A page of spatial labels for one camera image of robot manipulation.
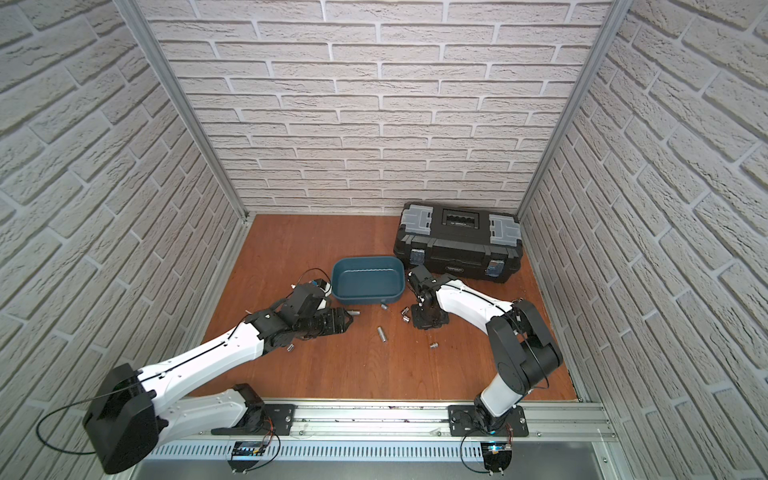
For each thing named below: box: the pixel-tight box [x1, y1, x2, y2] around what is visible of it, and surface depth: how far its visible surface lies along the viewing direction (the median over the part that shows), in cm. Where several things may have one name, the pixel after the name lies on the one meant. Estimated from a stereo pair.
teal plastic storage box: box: [331, 256, 406, 305], surface depth 103 cm
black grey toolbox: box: [393, 202, 523, 283], surface depth 94 cm
